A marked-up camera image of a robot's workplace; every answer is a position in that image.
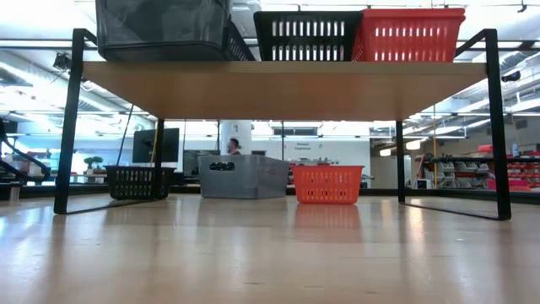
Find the translucent grey plastic bin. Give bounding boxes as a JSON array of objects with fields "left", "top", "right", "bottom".
[
  {"left": 197, "top": 154, "right": 291, "bottom": 200},
  {"left": 95, "top": 0, "right": 232, "bottom": 46},
  {"left": 94, "top": 0, "right": 233, "bottom": 62}
]

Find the black slotted plastic basket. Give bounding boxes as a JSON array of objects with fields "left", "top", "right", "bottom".
[
  {"left": 253, "top": 10, "right": 365, "bottom": 62},
  {"left": 223, "top": 19, "right": 257, "bottom": 62},
  {"left": 104, "top": 165, "right": 177, "bottom": 201}
]

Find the wooden shelf with black legs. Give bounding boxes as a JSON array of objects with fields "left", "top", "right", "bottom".
[{"left": 53, "top": 28, "right": 512, "bottom": 221}]

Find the white pillar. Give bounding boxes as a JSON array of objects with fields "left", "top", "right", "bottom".
[{"left": 219, "top": 120, "right": 253, "bottom": 155}]

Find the yellow leaning pole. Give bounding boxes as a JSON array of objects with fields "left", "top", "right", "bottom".
[{"left": 149, "top": 122, "right": 159, "bottom": 166}]

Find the black monitor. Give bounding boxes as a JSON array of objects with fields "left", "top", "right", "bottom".
[{"left": 132, "top": 128, "right": 181, "bottom": 164}]

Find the small green plant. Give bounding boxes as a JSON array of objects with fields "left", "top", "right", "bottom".
[{"left": 83, "top": 155, "right": 105, "bottom": 175}]

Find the metal storage rack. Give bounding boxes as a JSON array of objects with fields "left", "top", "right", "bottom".
[{"left": 423, "top": 154, "right": 540, "bottom": 191}]

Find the black angled railing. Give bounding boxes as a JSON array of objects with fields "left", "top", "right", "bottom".
[{"left": 0, "top": 117, "right": 52, "bottom": 183}]

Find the black metal table frame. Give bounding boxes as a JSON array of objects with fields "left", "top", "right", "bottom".
[{"left": 0, "top": 184, "right": 540, "bottom": 202}]

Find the thin taut black cable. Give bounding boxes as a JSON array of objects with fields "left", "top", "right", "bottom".
[{"left": 116, "top": 104, "right": 135, "bottom": 166}]

